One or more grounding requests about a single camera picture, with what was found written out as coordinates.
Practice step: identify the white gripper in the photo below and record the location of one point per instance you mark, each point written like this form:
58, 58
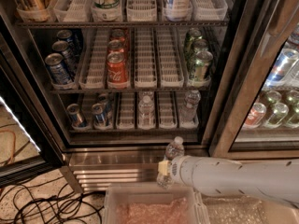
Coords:
177, 169

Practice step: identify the clear water bottle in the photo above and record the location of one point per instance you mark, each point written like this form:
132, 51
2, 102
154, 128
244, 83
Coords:
146, 113
174, 149
188, 109

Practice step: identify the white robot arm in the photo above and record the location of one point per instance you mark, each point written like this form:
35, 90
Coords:
275, 181

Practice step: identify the steel fridge base grille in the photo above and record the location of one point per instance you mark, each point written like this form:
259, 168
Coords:
128, 166

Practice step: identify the closed glass fridge door right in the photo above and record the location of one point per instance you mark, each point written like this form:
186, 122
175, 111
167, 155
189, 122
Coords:
264, 27

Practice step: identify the open fridge door left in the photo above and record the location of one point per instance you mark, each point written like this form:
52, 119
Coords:
18, 105

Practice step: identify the white bottle top shelf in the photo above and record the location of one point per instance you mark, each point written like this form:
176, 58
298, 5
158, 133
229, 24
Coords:
176, 10

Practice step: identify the clear plastic bin left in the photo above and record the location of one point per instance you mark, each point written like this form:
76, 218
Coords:
148, 203

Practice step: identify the clear plastic bin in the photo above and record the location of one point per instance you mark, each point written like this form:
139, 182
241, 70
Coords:
148, 203
246, 210

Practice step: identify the clear plastic bin right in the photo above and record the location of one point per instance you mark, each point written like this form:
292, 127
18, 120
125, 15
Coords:
246, 210

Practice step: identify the blue can bottom behind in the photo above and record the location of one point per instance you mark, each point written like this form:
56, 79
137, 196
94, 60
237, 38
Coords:
103, 98

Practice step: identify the blue can bottom left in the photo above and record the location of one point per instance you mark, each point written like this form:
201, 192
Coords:
77, 118

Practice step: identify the red coca cola can front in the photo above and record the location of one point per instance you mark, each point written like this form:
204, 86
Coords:
116, 70

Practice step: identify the green soda can front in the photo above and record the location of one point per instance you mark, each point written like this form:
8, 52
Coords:
199, 64

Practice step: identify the green soda can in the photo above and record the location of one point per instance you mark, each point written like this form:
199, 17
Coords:
199, 45
199, 64
192, 34

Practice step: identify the green soda can middle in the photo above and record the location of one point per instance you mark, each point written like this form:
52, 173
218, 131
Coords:
199, 45

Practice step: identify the green can behind glass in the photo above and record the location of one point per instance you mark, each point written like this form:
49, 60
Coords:
277, 113

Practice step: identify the red cola can middle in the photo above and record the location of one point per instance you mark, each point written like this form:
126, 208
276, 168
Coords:
115, 46

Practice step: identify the green soda can back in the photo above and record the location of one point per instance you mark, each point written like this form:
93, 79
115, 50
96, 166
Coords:
192, 34

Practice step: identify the blue pepsi can front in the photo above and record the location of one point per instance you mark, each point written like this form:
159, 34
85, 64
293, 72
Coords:
58, 69

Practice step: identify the blue pepsi can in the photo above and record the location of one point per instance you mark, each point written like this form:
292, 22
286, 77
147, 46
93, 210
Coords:
58, 69
70, 38
63, 48

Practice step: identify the red cola can back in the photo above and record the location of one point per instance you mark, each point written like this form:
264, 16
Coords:
118, 34

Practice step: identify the blue pepsi can middle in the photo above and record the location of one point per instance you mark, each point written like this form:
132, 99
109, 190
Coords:
63, 48

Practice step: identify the blue pepsi can back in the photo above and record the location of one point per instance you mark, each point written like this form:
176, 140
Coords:
70, 38

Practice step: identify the red bull can behind glass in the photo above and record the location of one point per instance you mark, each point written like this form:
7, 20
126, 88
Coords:
282, 66

